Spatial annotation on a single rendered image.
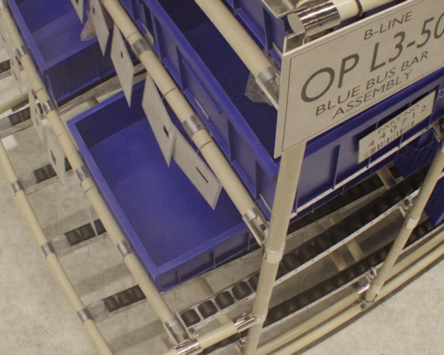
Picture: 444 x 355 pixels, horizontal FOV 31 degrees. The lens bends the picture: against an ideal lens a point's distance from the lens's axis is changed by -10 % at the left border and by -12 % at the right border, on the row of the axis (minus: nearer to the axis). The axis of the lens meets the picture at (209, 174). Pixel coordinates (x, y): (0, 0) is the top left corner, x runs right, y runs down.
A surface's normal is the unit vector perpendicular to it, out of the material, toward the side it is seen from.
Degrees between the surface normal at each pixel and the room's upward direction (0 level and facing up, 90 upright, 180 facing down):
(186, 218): 3
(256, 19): 98
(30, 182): 11
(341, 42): 90
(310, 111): 90
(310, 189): 90
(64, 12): 3
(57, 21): 3
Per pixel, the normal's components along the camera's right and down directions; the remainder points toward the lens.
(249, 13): -0.86, 0.50
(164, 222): -0.04, -0.44
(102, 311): 0.17, -0.53
